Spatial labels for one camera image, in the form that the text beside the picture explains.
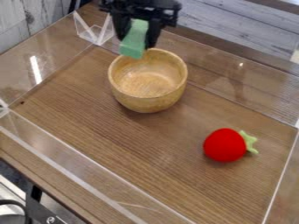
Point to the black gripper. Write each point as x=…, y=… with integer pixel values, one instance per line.
x=159, y=12

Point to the green foam block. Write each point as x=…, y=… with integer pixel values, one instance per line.
x=132, y=45

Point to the wooden brown bowl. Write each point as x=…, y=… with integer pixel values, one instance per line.
x=148, y=85

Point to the red plush strawberry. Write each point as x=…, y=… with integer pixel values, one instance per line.
x=227, y=145

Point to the clear acrylic enclosure wall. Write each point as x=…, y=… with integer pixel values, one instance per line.
x=84, y=185

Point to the black metal table frame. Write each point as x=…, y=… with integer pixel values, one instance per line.
x=22, y=206

